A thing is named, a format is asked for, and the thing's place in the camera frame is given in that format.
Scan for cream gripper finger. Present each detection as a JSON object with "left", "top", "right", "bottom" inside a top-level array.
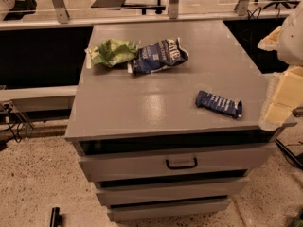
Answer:
[
  {"left": 258, "top": 26, "right": 281, "bottom": 51},
  {"left": 258, "top": 66, "right": 303, "bottom": 131}
]

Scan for green chip bag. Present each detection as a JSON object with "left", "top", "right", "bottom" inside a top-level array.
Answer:
[{"left": 86, "top": 39, "right": 140, "bottom": 68}]

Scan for metal railing post right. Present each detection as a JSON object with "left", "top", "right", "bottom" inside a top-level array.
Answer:
[{"left": 234, "top": 0, "right": 250, "bottom": 16}]

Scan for grey drawer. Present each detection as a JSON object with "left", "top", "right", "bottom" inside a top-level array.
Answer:
[
  {"left": 96, "top": 177, "right": 249, "bottom": 207},
  {"left": 107, "top": 198, "right": 231, "bottom": 222}
]

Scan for metal railing post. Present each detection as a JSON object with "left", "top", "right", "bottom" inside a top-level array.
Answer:
[
  {"left": 51, "top": 0, "right": 69, "bottom": 24},
  {"left": 234, "top": 0, "right": 250, "bottom": 16},
  {"left": 168, "top": 0, "right": 179, "bottom": 19}
]

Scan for bottom grey drawer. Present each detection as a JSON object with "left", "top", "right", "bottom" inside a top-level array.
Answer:
[{"left": 107, "top": 198, "right": 231, "bottom": 222}]

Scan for top drawer with black handle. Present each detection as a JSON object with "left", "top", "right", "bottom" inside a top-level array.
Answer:
[{"left": 79, "top": 143, "right": 275, "bottom": 182}]

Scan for blue rxbar blueberry bar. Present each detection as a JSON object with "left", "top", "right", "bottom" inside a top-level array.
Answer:
[{"left": 195, "top": 91, "right": 242, "bottom": 119}]

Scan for blue chip bag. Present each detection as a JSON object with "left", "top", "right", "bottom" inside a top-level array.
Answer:
[{"left": 127, "top": 38, "right": 188, "bottom": 75}]

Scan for middle grey drawer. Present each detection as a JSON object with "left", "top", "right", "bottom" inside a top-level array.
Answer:
[{"left": 96, "top": 177, "right": 249, "bottom": 207}]

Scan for grey drawer cabinet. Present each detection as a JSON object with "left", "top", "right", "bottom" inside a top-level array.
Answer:
[{"left": 64, "top": 19, "right": 298, "bottom": 223}]

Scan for metal railing post middle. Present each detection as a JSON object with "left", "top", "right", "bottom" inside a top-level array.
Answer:
[{"left": 168, "top": 0, "right": 179, "bottom": 19}]

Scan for metal railing post left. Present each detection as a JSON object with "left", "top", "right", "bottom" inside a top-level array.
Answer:
[{"left": 51, "top": 0, "right": 69, "bottom": 24}]

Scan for black cylinder on floor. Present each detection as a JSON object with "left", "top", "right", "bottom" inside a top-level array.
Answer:
[{"left": 49, "top": 207, "right": 62, "bottom": 227}]

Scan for black cables on floor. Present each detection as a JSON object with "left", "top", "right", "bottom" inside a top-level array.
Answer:
[{"left": 0, "top": 99, "right": 34, "bottom": 144}]

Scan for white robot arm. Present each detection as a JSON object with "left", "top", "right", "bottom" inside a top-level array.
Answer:
[{"left": 258, "top": 2, "right": 303, "bottom": 131}]

